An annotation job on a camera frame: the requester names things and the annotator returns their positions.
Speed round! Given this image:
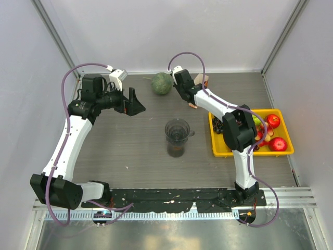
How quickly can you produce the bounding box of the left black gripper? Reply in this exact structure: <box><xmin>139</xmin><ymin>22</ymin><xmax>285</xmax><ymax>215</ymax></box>
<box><xmin>96</xmin><ymin>82</ymin><xmax>145</xmax><ymax>116</ymax></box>

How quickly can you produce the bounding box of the glass coffee carafe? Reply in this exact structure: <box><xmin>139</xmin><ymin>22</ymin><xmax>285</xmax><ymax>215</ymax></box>
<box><xmin>167</xmin><ymin>139</ymin><xmax>186</xmax><ymax>158</ymax></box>

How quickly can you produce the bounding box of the yellow plastic fruit tray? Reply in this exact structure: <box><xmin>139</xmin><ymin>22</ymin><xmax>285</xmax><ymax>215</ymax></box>
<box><xmin>208</xmin><ymin>109</ymin><xmax>294</xmax><ymax>158</ymax></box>

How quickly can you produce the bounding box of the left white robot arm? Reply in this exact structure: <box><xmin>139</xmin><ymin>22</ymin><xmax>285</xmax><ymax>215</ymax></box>
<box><xmin>30</xmin><ymin>70</ymin><xmax>146</xmax><ymax>210</ymax></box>

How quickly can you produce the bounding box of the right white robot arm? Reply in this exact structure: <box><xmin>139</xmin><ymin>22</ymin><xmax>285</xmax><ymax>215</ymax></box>
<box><xmin>171</xmin><ymin>66</ymin><xmax>259</xmax><ymax>205</ymax></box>

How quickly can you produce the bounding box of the green netted melon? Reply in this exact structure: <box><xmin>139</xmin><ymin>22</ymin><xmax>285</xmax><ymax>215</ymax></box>
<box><xmin>143</xmin><ymin>72</ymin><xmax>173</xmax><ymax>95</ymax></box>

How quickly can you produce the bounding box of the black grape bunch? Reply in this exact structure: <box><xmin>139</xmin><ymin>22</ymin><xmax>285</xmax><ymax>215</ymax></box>
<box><xmin>212</xmin><ymin>117</ymin><xmax>223</xmax><ymax>134</ymax></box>

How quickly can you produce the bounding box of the light green apple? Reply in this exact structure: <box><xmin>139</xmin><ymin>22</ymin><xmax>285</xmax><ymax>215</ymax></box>
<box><xmin>252</xmin><ymin>115</ymin><xmax>262</xmax><ymax>126</ymax></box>

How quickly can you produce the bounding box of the red lychee cluster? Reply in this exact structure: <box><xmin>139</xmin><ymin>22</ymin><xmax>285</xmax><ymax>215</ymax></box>
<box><xmin>255</xmin><ymin>122</ymin><xmax>274</xmax><ymax>147</ymax></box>

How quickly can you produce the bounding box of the upper red apple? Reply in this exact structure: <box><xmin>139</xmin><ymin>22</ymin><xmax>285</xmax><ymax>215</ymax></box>
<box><xmin>265</xmin><ymin>114</ymin><xmax>280</xmax><ymax>129</ymax></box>

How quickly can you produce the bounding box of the red apple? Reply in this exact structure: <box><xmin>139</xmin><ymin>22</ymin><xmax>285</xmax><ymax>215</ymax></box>
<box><xmin>265</xmin><ymin>114</ymin><xmax>280</xmax><ymax>129</ymax></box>
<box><xmin>268</xmin><ymin>137</ymin><xmax>288</xmax><ymax>152</ymax></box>

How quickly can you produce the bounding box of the lower red apple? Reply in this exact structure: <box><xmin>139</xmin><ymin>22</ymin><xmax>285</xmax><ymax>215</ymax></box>
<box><xmin>268</xmin><ymin>137</ymin><xmax>288</xmax><ymax>152</ymax></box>

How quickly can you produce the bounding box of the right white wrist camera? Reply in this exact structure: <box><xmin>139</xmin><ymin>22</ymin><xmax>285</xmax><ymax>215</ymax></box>
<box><xmin>172</xmin><ymin>66</ymin><xmax>183</xmax><ymax>74</ymax></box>

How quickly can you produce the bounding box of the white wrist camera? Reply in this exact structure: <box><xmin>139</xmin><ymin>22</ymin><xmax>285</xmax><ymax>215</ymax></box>
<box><xmin>172</xmin><ymin>66</ymin><xmax>183</xmax><ymax>74</ymax></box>
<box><xmin>109</xmin><ymin>69</ymin><xmax>128</xmax><ymax>92</ymax></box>

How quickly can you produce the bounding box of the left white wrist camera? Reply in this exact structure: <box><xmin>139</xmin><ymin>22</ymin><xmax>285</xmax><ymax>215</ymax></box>
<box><xmin>109</xmin><ymin>69</ymin><xmax>128</xmax><ymax>92</ymax></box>

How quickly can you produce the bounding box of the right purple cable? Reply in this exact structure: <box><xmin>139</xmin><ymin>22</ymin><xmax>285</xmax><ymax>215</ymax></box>
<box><xmin>167</xmin><ymin>51</ymin><xmax>279</xmax><ymax>228</ymax></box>

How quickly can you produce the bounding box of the purple cable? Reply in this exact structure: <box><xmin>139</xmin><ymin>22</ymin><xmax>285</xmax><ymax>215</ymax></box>
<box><xmin>44</xmin><ymin>62</ymin><xmax>134</xmax><ymax>228</ymax></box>
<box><xmin>167</xmin><ymin>51</ymin><xmax>279</xmax><ymax>228</ymax></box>

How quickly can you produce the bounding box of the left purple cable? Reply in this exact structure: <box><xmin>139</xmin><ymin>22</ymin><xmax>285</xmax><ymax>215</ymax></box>
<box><xmin>44</xmin><ymin>62</ymin><xmax>134</xmax><ymax>228</ymax></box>

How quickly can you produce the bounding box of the aluminium frame rail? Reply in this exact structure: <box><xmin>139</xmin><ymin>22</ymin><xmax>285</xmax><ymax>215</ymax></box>
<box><xmin>32</xmin><ymin>186</ymin><xmax>318</xmax><ymax>222</ymax></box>

